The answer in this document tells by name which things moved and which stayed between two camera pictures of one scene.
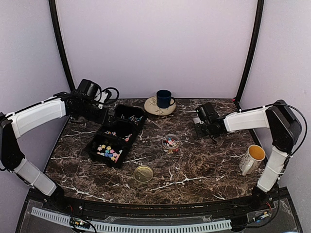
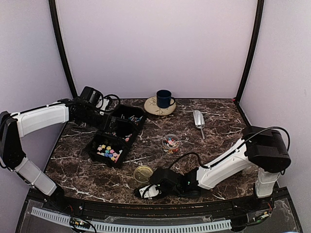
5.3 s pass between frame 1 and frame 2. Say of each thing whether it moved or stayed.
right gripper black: moved
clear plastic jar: stayed
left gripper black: moved
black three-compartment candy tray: stayed
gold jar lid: stayed
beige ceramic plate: stayed
